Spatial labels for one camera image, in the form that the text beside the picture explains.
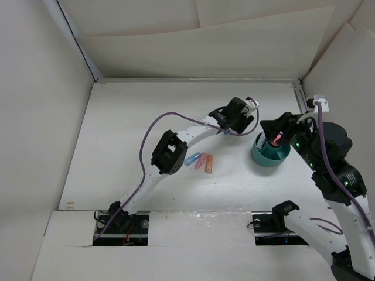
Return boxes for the aluminium side rail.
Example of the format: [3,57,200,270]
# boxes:
[292,80,308,113]

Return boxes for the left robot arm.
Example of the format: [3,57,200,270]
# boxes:
[105,97,260,232]

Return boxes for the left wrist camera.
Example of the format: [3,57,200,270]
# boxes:
[244,97,259,114]

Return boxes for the pink correction tape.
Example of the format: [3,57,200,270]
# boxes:
[195,153,208,170]

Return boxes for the red cap pen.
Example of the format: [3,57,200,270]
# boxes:
[256,132,267,149]

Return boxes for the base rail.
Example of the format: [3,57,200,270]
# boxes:
[247,211,308,246]
[92,212,149,246]

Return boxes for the teal round organizer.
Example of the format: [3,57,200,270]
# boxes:
[251,133,291,167]

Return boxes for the right base rail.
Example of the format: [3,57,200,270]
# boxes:
[247,211,308,246]

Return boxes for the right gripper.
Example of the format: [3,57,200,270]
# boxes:
[260,111,322,170]

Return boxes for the blue correction tape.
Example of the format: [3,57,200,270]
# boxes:
[184,152,202,166]

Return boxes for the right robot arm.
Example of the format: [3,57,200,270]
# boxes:
[260,112,374,280]

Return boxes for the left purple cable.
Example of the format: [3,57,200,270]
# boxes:
[93,96,261,239]

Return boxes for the left base rail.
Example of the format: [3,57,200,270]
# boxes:
[92,212,149,246]

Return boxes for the orange correction tape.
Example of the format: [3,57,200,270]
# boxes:
[205,155,213,174]

